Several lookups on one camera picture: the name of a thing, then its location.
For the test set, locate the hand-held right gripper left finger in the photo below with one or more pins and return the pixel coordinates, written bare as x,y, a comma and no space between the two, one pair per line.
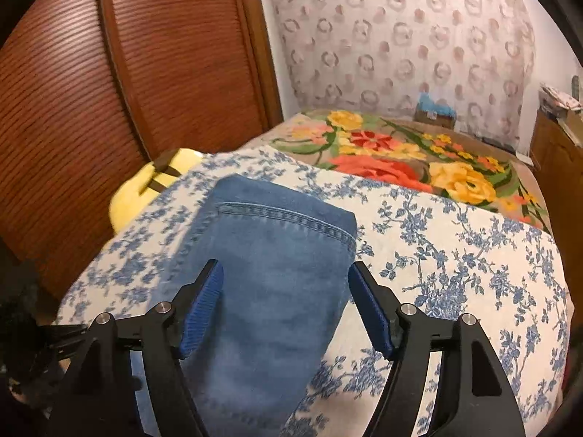
202,309

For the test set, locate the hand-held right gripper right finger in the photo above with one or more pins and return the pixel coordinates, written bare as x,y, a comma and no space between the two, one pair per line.
371,314

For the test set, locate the blue denim pants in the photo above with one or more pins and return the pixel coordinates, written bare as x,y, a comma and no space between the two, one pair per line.
273,291

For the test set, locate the white blue floral blanket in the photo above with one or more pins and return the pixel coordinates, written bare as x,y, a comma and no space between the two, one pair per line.
455,259

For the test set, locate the yellow plush toy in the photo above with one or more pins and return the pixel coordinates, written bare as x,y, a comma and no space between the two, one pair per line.
132,195

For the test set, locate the colourful flower print blanket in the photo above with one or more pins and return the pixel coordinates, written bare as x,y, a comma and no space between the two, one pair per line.
387,154

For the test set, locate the small cardboard box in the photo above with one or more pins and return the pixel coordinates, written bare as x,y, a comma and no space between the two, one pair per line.
435,122

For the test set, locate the blue fuzzy cloth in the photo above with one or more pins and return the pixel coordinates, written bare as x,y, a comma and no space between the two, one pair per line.
435,105

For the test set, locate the wooden louvered wardrobe door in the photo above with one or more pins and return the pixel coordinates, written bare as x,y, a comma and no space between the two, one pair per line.
182,54
59,123

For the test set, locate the wooden cabinet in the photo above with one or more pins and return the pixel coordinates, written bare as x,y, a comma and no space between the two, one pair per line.
555,159

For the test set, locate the sheer circle pattern curtain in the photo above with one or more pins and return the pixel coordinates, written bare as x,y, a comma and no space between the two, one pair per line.
387,32

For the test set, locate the stack of papers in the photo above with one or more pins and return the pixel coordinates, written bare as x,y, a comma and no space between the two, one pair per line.
560,98

